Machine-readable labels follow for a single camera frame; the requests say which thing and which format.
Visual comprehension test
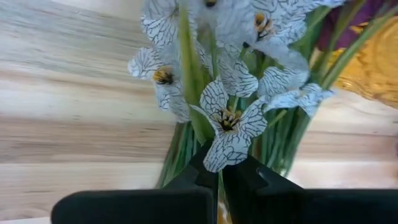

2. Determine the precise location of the white flower bunch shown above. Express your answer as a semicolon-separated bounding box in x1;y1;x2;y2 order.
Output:
127;0;346;190

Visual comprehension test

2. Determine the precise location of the purple flower bunch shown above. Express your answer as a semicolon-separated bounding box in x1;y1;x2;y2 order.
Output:
315;0;388;52

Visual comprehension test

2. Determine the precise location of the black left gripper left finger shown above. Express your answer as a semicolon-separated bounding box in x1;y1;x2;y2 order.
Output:
51;141;218;224

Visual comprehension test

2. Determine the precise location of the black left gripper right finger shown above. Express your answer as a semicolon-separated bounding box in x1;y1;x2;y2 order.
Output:
222;155;398;224

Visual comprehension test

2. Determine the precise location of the yellow glass vase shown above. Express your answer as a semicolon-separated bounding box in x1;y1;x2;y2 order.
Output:
329;15;398;110

